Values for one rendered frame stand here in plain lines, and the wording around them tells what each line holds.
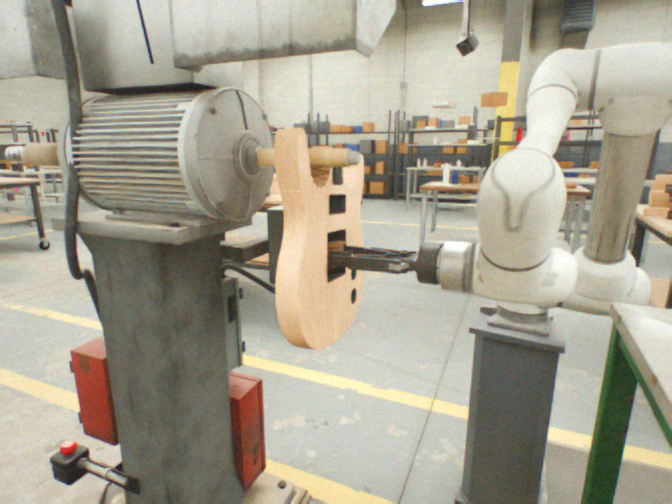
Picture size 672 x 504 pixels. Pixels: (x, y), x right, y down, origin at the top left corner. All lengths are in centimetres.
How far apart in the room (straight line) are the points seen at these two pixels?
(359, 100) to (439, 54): 239
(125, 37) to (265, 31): 36
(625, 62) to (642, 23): 1105
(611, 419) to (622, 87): 72
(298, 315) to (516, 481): 117
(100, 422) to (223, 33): 95
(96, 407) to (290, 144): 83
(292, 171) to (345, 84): 1207
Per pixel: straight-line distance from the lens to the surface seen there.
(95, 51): 100
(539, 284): 72
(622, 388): 114
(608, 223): 129
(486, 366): 149
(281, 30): 63
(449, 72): 1199
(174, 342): 97
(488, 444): 164
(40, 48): 104
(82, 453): 137
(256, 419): 130
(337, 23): 60
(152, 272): 91
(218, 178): 78
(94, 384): 119
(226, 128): 80
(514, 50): 769
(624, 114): 114
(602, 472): 125
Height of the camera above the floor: 126
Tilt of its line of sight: 14 degrees down
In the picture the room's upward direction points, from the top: straight up
